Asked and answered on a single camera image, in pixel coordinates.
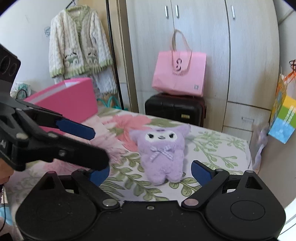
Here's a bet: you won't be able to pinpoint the cream knitted cardigan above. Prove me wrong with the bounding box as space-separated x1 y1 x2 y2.
49 5 113 79

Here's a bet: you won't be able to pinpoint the colourful gift bag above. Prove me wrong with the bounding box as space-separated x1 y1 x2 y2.
268 60 295 144

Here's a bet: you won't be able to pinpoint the floral table cloth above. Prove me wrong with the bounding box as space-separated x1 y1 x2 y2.
4 107 253 207

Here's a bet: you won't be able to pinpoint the pink tote bag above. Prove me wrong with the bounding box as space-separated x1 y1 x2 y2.
152 30 207 97

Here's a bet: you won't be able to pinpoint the purple Kuromi plush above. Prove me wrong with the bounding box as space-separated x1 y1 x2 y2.
129 124 191 186

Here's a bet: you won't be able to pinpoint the white wooden wardrobe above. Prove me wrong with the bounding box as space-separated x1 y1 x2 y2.
119 1 280 140

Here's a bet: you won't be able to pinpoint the pink storage box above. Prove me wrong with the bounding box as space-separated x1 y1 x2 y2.
24 77 97 123

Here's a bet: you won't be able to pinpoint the black suitcase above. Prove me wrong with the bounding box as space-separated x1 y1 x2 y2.
144 93 207 127

